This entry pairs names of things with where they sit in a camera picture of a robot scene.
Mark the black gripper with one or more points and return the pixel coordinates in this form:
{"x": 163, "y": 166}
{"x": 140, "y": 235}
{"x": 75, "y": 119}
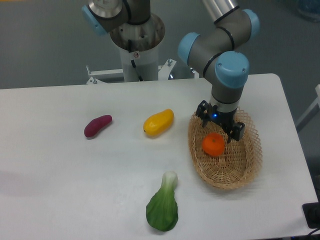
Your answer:
{"x": 221, "y": 114}

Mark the orange fruit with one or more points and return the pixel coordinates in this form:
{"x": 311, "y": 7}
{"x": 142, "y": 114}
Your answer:
{"x": 213, "y": 144}

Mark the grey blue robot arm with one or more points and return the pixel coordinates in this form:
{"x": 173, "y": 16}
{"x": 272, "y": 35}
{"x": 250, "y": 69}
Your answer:
{"x": 214, "y": 57}

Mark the woven wicker basket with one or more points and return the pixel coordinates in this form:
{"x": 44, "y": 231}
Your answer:
{"x": 241, "y": 160}

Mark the yellow mango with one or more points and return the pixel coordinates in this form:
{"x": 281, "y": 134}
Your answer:
{"x": 158, "y": 123}

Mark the green bok choy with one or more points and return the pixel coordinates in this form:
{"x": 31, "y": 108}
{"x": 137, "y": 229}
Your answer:
{"x": 162, "y": 209}

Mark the black device at table edge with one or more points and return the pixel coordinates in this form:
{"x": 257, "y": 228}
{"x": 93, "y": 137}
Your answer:
{"x": 312, "y": 214}

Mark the purple sweet potato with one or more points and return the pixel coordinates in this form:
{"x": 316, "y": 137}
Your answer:
{"x": 97, "y": 124}

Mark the blue translucent container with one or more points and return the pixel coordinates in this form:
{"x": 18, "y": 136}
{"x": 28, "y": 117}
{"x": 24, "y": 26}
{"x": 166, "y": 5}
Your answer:
{"x": 309, "y": 9}

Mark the white metal base frame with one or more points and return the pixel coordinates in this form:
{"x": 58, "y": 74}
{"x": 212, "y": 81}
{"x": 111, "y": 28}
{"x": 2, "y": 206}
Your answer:
{"x": 171, "y": 70}

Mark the white frame at right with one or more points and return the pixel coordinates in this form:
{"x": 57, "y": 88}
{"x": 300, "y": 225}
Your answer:
{"x": 310, "y": 112}

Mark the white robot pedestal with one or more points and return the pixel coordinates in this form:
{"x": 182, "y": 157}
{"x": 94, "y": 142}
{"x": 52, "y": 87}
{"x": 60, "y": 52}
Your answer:
{"x": 138, "y": 47}

